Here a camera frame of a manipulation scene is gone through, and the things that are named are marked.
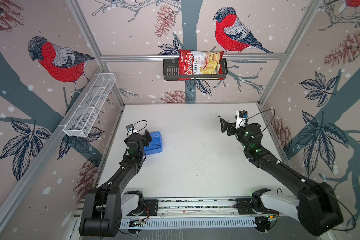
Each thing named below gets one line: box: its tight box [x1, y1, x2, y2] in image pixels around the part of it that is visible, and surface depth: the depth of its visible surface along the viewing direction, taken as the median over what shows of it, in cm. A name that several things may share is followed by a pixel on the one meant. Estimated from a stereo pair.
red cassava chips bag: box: [178, 49, 224, 81], surface depth 90 cm
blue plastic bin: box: [144, 131, 163, 156], surface depth 96 cm
